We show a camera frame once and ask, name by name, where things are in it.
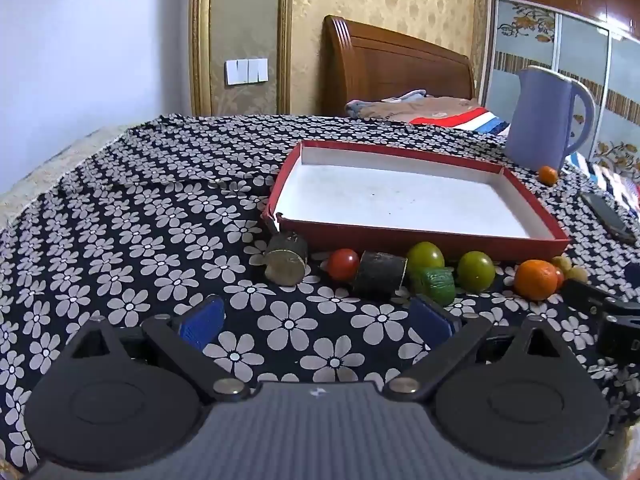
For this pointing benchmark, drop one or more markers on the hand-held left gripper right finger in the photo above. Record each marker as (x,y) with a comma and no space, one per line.
(432,320)

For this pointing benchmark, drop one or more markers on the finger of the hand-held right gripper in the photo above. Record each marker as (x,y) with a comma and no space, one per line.
(585,295)

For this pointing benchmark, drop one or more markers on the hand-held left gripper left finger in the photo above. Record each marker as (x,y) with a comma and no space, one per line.
(202,322)

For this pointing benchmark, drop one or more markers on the small pale grape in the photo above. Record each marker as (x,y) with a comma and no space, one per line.
(561,261)
(578,274)

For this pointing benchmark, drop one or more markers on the red cherry tomato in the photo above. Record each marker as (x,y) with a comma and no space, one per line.
(560,278)
(343,264)

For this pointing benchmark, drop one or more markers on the green bumpy fruit chunk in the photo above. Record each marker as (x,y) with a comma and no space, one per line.
(437,285)

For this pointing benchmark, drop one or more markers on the orange mandarin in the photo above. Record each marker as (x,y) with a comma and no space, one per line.
(536,279)

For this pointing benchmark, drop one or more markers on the green tomato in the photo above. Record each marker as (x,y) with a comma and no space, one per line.
(425,255)
(476,271)

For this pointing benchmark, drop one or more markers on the dark sugarcane piece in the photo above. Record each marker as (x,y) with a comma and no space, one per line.
(375,272)

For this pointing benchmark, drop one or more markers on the notched sugarcane piece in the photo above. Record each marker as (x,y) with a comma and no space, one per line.
(286,265)

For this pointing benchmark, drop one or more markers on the red cardboard box tray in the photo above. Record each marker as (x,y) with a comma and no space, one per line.
(400,195)

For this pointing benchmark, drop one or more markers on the black phone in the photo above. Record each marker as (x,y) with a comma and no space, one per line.
(607,217)

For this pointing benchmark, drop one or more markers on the black floral tablecloth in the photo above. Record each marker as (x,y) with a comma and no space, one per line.
(150,210)

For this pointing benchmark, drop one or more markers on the small orange kumquat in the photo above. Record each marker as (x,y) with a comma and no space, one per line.
(548,175)

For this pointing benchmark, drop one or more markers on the purple electric kettle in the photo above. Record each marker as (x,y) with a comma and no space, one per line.
(537,120)

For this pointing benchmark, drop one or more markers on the striped pillow bedding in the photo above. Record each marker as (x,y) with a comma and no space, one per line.
(400,109)

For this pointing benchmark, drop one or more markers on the beige patterned mattress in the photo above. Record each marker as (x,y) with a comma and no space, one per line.
(45,175)

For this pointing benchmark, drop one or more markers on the grey blue cloth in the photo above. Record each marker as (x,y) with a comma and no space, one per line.
(410,95)

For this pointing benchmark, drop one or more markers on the wooden bed headboard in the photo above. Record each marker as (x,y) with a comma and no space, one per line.
(400,70)

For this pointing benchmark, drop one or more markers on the sliding door wardrobe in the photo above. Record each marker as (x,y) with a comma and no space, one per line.
(525,50)

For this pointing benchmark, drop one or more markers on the white wall switch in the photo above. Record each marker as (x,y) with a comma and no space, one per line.
(246,71)

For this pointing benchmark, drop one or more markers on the gold wall moulding strip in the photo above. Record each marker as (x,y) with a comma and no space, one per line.
(200,35)
(285,35)

